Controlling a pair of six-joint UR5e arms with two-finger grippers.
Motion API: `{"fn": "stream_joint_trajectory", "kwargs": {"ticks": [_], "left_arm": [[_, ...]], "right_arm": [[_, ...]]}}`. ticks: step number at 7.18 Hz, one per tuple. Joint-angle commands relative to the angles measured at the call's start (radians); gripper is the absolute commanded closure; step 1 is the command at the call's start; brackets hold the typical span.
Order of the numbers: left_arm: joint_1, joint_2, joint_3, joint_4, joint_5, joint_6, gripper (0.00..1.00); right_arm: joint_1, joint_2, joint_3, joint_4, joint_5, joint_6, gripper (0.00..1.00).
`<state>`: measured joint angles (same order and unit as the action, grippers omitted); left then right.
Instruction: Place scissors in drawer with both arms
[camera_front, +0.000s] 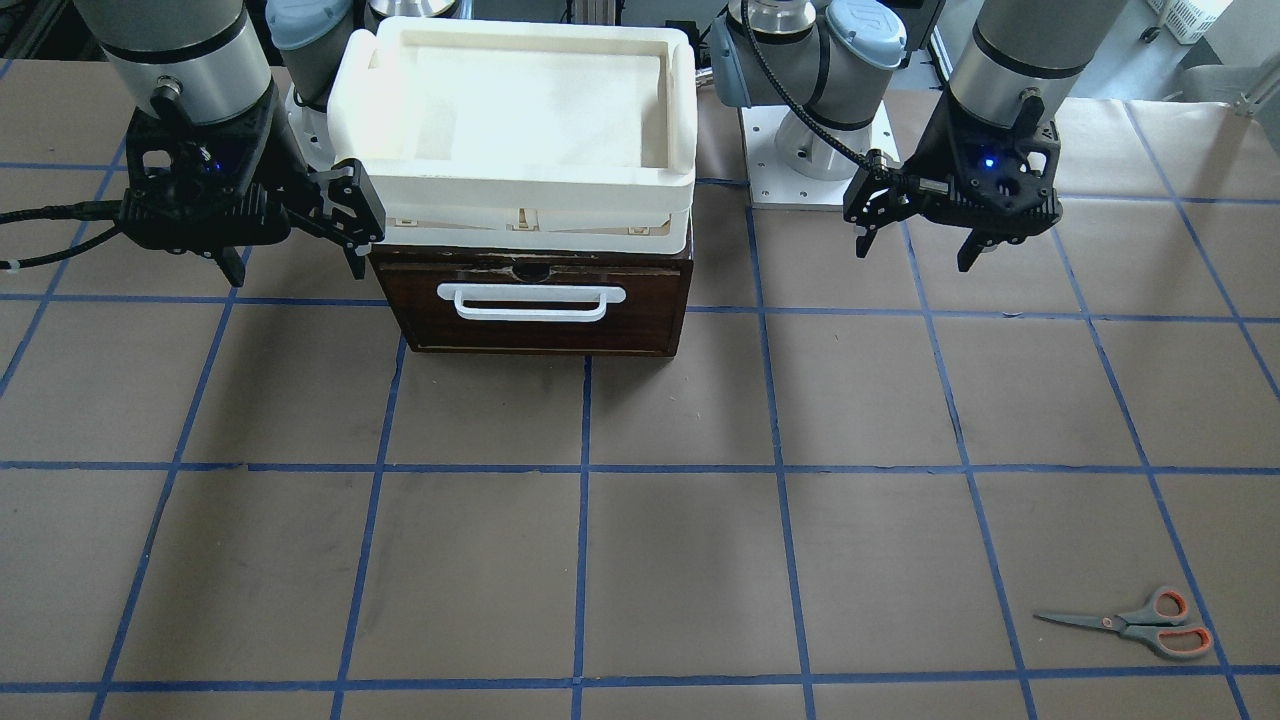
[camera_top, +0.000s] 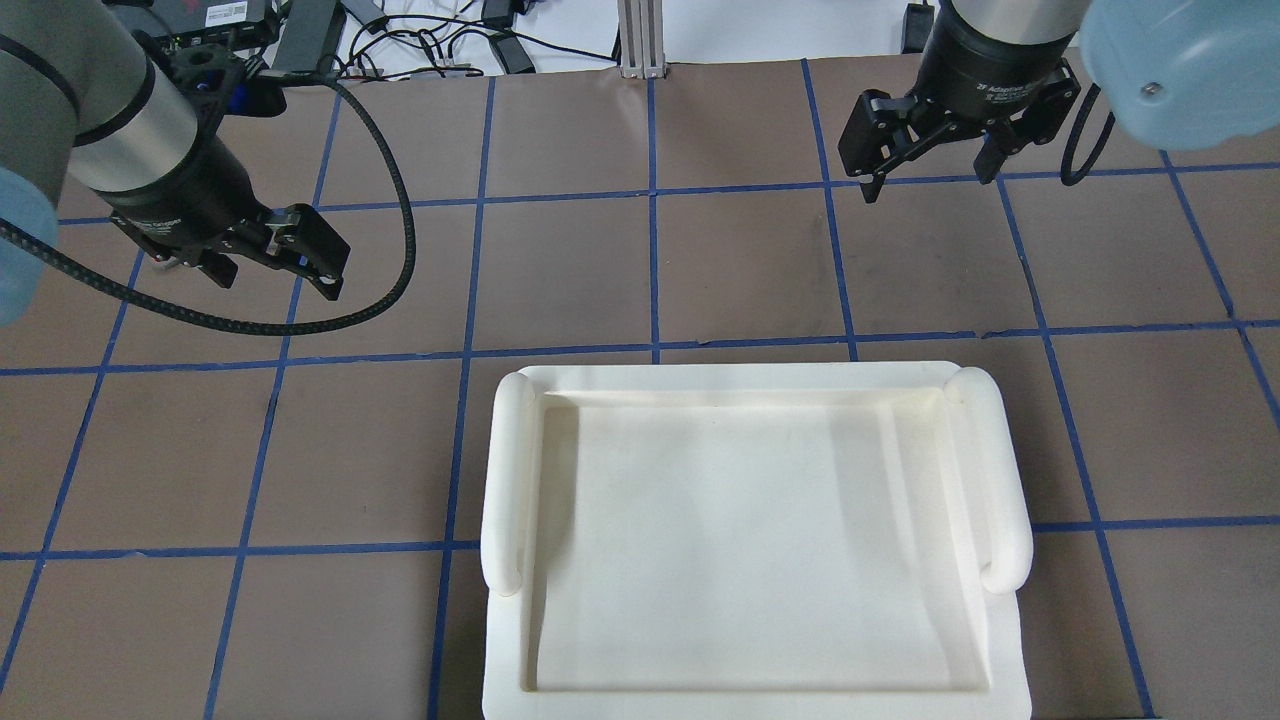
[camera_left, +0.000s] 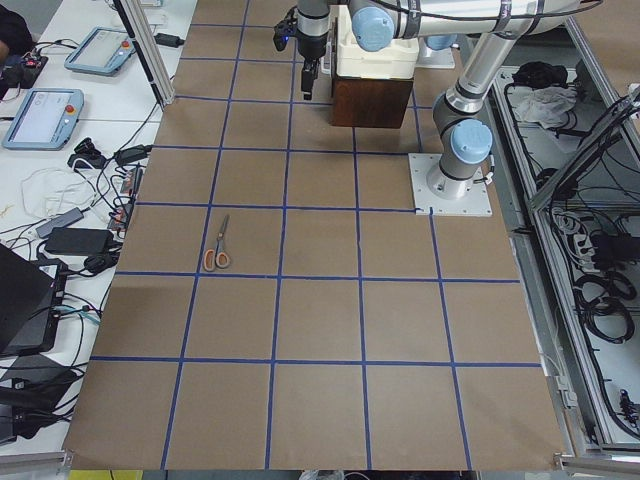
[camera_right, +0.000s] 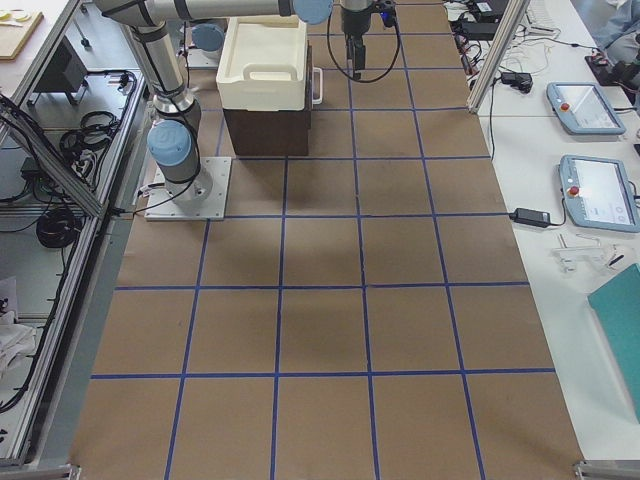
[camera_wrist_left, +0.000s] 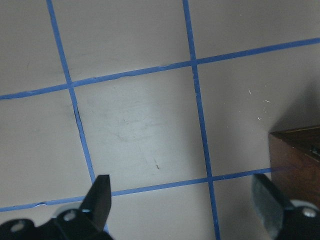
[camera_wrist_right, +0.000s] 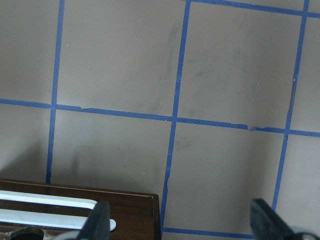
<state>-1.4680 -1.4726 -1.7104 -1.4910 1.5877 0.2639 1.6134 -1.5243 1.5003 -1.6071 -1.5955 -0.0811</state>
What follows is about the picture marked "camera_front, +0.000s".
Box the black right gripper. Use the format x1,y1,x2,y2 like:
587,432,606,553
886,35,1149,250
118,83,387,288

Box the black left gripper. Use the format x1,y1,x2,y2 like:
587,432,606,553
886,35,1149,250
844,88,1062,273

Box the grey orange scissors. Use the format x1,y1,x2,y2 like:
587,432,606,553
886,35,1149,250
1034,585,1215,662

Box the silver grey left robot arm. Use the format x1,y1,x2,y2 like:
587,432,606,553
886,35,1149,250
709,1,1123,272

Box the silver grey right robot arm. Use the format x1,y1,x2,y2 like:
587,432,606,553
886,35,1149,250
76,1,385,287

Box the dark wooden drawer cabinet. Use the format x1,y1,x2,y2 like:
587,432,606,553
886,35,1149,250
369,222,695,357

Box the white plastic tray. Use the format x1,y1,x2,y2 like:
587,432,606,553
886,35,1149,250
326,17,698,255

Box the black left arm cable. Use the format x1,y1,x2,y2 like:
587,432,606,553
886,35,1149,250
739,0,951,193

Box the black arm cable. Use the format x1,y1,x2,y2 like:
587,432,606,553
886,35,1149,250
739,0,951,193
0,200,131,273

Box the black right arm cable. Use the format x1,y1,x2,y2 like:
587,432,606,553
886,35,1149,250
0,200,131,273

